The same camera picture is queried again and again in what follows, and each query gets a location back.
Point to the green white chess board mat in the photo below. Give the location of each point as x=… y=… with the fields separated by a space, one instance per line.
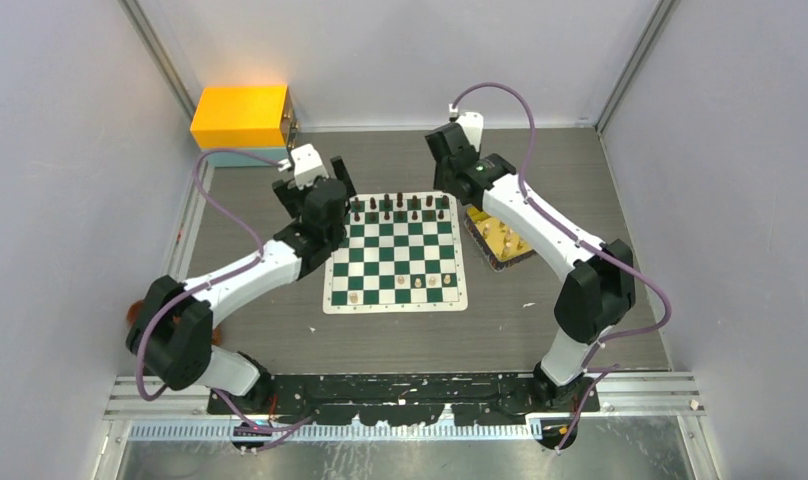
x=373 y=255

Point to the yellow box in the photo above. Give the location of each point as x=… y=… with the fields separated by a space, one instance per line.
x=244 y=117

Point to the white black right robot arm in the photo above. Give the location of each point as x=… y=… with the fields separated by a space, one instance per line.
x=598 y=289

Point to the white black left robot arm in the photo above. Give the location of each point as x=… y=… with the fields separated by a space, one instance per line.
x=172 y=334

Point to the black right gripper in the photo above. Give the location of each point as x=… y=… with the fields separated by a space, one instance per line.
x=438 y=179

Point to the aluminium frame rail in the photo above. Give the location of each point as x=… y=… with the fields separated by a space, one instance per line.
x=182 y=416

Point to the gold tin box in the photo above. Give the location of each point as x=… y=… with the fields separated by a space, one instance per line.
x=501 y=246

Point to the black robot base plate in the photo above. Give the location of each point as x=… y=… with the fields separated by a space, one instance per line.
x=472 y=399

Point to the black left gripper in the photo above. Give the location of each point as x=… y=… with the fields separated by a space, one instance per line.
x=288 y=196

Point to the brown cloth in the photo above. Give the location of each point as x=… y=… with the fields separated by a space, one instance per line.
x=135 y=309

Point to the light blue box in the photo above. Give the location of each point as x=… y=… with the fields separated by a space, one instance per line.
x=245 y=156

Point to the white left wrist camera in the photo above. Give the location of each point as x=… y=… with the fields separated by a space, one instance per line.
x=306 y=165

